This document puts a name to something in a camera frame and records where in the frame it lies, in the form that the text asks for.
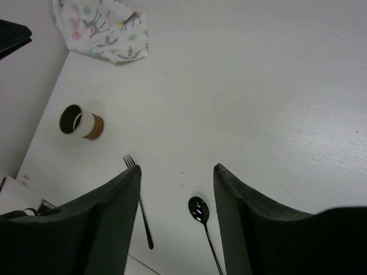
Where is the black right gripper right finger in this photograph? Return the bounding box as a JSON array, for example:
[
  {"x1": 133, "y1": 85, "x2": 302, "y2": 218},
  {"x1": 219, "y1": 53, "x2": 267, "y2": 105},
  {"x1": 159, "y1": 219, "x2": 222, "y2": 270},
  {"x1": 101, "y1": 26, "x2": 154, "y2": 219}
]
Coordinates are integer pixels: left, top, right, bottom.
[{"x1": 213, "y1": 164, "x2": 366, "y2": 274}]

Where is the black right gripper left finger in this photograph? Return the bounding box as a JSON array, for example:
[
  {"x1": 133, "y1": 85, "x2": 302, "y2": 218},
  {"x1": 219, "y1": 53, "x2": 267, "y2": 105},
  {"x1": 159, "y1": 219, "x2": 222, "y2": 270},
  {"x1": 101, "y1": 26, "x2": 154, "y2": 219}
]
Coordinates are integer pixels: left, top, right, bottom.
[{"x1": 1, "y1": 166, "x2": 141, "y2": 274}]

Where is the black spoon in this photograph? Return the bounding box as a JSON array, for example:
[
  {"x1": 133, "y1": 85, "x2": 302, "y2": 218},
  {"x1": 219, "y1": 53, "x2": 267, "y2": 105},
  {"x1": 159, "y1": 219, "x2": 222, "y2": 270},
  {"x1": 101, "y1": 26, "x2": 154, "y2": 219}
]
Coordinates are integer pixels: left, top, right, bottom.
[{"x1": 188, "y1": 196, "x2": 224, "y2": 275}]

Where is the white cup with wooden base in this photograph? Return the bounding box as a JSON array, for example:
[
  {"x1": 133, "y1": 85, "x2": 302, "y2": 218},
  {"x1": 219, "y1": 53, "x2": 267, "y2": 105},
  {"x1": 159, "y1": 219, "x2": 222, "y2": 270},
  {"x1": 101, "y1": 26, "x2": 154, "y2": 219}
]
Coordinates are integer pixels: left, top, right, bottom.
[{"x1": 58, "y1": 104, "x2": 105, "y2": 140}]

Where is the animal print cloth napkin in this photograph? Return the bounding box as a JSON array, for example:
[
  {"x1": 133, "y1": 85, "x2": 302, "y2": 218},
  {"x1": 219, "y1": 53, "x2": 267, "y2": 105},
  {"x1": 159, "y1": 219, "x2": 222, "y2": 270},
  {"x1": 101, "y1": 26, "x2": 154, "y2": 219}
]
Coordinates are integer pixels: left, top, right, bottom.
[{"x1": 52, "y1": 0, "x2": 148, "y2": 64}]

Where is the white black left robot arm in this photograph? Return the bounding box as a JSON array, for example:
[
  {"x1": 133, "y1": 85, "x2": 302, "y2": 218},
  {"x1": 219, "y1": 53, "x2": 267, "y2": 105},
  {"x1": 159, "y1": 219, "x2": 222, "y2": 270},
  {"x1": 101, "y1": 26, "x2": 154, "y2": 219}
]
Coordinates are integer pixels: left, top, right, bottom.
[{"x1": 0, "y1": 19, "x2": 32, "y2": 59}]

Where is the black fork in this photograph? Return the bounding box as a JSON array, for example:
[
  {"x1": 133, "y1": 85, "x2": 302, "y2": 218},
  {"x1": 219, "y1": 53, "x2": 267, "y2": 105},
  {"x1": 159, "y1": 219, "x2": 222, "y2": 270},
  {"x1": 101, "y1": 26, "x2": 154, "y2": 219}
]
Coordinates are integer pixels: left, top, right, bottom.
[{"x1": 123, "y1": 154, "x2": 154, "y2": 250}]

